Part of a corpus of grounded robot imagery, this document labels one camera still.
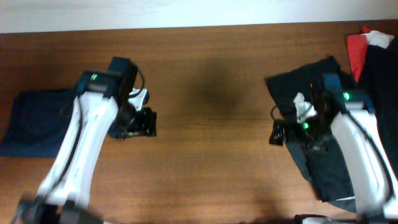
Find navy blue shorts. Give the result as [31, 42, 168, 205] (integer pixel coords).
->
[1, 89, 76, 158]

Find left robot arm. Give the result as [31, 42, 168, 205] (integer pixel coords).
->
[12, 57, 157, 224]

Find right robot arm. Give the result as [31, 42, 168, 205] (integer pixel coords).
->
[266, 72, 397, 223]

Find black garment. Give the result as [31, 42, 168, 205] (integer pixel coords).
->
[266, 56, 356, 212]

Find dark navy garment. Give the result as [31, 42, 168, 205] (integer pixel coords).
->
[359, 37, 397, 174]

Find red cloth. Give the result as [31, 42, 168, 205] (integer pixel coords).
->
[346, 26, 371, 82]

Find white cloth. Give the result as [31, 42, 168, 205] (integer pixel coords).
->
[364, 30, 394, 49]

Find right black cable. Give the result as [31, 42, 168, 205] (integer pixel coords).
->
[269, 104, 396, 203]

